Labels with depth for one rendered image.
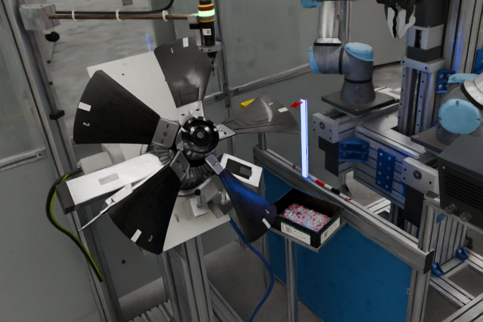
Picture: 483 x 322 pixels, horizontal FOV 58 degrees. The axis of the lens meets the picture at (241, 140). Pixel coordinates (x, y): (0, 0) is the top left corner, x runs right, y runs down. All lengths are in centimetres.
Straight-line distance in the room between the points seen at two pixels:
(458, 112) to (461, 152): 27
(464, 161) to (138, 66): 112
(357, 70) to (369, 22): 340
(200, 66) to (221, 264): 148
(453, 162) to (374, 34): 425
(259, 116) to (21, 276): 135
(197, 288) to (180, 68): 86
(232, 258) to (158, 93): 133
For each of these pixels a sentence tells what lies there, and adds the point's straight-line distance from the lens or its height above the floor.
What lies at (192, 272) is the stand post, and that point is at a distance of 176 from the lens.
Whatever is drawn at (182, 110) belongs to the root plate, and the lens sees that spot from 142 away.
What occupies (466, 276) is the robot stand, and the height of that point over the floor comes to 21.
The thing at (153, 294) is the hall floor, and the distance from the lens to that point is 257.
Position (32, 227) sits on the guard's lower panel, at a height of 66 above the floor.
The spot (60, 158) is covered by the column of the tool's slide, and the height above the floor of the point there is 101.
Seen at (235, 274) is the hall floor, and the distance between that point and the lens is 258.
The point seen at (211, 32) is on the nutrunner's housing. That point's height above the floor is 150.
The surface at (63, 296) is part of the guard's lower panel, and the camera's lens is 241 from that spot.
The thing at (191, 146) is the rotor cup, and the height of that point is 120.
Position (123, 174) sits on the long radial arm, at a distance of 141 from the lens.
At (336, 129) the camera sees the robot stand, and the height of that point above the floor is 96.
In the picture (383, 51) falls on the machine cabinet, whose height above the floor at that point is 21.
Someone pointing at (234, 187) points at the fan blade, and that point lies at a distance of 135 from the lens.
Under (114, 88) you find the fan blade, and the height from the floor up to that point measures 138.
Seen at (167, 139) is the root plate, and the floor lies 120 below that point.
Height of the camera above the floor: 180
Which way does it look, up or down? 28 degrees down
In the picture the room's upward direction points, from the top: 5 degrees counter-clockwise
